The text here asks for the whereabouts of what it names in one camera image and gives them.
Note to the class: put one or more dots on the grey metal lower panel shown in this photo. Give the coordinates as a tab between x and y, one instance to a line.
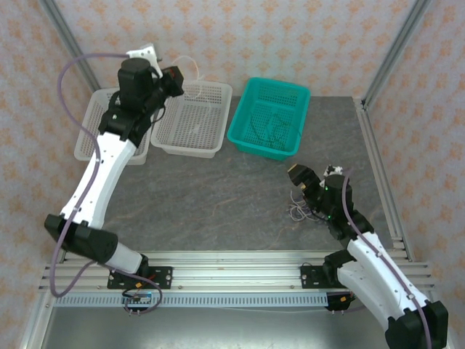
232	329

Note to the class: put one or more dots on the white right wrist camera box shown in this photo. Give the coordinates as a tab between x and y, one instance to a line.
336	169

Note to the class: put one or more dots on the teal plastic basket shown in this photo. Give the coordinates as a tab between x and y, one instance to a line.
261	94

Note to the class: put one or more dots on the aluminium table side rail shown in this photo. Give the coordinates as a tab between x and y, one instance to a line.
368	134

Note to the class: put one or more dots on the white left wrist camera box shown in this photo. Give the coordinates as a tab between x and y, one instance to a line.
143	54

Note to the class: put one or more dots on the white plastic basket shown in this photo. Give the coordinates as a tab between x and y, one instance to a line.
92	112
196	127

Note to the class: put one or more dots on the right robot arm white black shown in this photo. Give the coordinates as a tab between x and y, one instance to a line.
374	276

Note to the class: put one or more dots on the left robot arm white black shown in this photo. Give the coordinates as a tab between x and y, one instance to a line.
94	174

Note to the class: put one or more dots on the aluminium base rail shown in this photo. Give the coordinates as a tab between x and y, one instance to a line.
236	272

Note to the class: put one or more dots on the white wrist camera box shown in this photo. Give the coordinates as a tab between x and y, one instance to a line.
336	169
143	54

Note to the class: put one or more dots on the aluminium frame post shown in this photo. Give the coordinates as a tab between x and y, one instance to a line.
69	40
396	47

